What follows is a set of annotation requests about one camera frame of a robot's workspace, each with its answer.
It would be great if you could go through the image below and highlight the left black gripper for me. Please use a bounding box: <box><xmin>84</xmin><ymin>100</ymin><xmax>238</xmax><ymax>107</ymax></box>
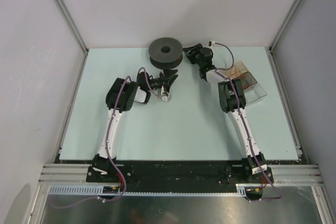
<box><xmin>146</xmin><ymin>69</ymin><xmax>178</xmax><ymax>93</ymax></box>

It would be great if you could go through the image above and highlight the black cable spool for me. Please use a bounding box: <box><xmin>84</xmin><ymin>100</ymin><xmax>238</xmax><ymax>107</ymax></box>
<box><xmin>149</xmin><ymin>37</ymin><xmax>183</xmax><ymax>70</ymax></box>

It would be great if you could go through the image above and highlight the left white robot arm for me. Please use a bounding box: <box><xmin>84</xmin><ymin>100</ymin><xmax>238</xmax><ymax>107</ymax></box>
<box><xmin>92</xmin><ymin>67</ymin><xmax>178</xmax><ymax>182</ymax></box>

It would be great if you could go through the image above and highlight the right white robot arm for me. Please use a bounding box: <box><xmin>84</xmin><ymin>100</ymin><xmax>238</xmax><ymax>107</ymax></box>
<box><xmin>183</xmin><ymin>41</ymin><xmax>270</xmax><ymax>183</ymax></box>

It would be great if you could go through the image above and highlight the clear plastic bin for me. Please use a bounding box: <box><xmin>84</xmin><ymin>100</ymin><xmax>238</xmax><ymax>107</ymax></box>
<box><xmin>242</xmin><ymin>74</ymin><xmax>267</xmax><ymax>106</ymax></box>

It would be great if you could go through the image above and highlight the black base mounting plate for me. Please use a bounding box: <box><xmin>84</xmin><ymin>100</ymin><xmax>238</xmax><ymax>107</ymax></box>
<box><xmin>54</xmin><ymin>159</ymin><xmax>307</xmax><ymax>194</ymax></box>

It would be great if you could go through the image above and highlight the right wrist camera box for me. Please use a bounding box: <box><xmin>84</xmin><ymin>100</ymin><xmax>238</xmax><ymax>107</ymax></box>
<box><xmin>208</xmin><ymin>41</ymin><xmax>217</xmax><ymax>49</ymax></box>

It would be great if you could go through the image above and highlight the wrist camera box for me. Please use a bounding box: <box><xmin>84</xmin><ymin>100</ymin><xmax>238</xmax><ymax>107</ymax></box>
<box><xmin>208</xmin><ymin>41</ymin><xmax>217</xmax><ymax>49</ymax></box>
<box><xmin>160</xmin><ymin>86</ymin><xmax>171</xmax><ymax>102</ymax></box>

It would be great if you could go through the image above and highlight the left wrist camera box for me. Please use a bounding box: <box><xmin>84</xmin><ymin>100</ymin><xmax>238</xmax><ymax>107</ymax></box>
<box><xmin>160</xmin><ymin>86</ymin><xmax>171</xmax><ymax>102</ymax></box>

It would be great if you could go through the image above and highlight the red thin cable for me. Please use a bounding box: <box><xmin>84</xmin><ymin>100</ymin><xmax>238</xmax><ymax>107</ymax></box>
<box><xmin>228</xmin><ymin>65</ymin><xmax>254</xmax><ymax>91</ymax></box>

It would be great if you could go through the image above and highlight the right aluminium frame post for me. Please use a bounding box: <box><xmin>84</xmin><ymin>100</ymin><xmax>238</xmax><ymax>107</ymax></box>
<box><xmin>267</xmin><ymin>0</ymin><xmax>318</xmax><ymax>51</ymax></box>

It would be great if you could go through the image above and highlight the aluminium frame post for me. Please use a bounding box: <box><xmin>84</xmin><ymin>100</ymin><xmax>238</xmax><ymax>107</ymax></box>
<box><xmin>38</xmin><ymin>0</ymin><xmax>89</xmax><ymax>54</ymax></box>
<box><xmin>267</xmin><ymin>0</ymin><xmax>318</xmax><ymax>51</ymax></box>

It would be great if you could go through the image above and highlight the grey slotted cable duct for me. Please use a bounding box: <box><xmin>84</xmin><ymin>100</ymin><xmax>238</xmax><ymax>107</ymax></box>
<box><xmin>49</xmin><ymin>185</ymin><xmax>246</xmax><ymax>197</ymax></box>

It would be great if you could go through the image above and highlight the aluminium front rail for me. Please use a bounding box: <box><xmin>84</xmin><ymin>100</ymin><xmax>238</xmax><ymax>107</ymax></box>
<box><xmin>39</xmin><ymin>164</ymin><xmax>324</xmax><ymax>186</ymax></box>

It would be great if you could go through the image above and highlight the left aluminium frame post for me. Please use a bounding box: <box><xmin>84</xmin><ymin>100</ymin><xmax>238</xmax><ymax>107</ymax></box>
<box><xmin>38</xmin><ymin>0</ymin><xmax>89</xmax><ymax>54</ymax></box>

